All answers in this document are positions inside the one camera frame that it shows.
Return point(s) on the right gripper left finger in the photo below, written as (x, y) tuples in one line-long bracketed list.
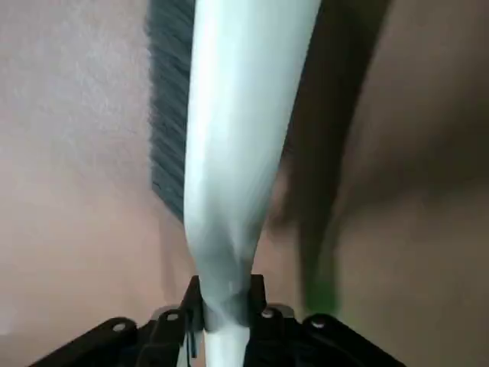
[(153, 344)]

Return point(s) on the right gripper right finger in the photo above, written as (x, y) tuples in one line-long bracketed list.
[(294, 344)]

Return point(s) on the white hand brush dark bristles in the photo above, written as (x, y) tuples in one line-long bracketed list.
[(237, 114)]

